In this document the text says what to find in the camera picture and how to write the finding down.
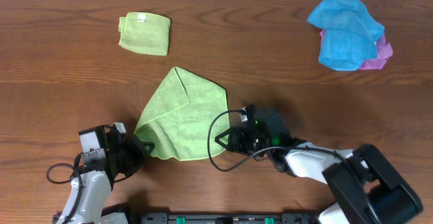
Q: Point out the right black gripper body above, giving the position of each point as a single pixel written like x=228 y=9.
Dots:
x=250 y=143

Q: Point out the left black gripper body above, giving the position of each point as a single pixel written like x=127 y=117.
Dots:
x=134 y=150

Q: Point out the green microfiber cloth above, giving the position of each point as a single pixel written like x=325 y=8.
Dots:
x=179 y=114

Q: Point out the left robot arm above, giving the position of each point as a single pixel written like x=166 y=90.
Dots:
x=90 y=186

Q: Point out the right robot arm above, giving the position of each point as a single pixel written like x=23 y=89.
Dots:
x=367 y=188

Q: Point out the folded green cloth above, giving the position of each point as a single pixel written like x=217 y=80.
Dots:
x=144 y=33

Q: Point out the blue cloth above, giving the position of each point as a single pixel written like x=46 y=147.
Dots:
x=349 y=15

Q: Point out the purple cloth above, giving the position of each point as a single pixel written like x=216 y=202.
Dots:
x=382 y=56

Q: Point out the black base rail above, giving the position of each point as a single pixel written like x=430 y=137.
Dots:
x=285 y=218

